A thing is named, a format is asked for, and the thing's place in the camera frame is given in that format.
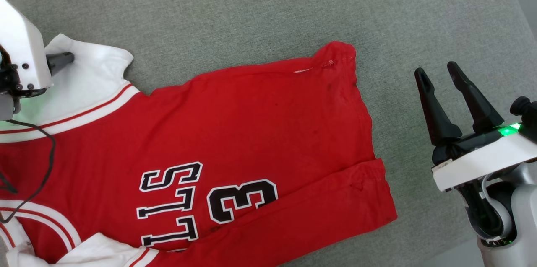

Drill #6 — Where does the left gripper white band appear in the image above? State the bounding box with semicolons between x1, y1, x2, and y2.
0;0;76;98

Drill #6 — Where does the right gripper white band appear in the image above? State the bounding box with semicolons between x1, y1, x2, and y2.
414;61;537;192

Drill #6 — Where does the red and white basketball jersey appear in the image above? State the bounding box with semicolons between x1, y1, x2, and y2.
0;34;398;267

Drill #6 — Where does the grey fabric sofa cushion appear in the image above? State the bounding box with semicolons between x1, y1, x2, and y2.
0;0;537;267

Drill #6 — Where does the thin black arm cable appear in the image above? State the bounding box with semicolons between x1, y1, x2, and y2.
0;119;57;224

